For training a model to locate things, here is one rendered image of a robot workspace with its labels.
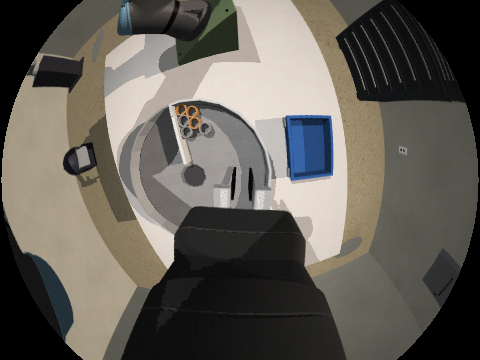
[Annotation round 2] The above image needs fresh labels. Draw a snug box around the bronze bushing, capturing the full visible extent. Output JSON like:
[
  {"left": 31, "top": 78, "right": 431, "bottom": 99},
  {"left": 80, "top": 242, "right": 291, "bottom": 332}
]
[
  {"left": 186, "top": 106, "right": 200, "bottom": 118},
  {"left": 188, "top": 117, "right": 203, "bottom": 129},
  {"left": 175, "top": 104, "right": 188, "bottom": 116}
]

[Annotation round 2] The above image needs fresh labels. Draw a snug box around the blue crate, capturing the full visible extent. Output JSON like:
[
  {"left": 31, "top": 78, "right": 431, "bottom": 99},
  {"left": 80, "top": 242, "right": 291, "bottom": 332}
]
[{"left": 282, "top": 115, "right": 334, "bottom": 181}]

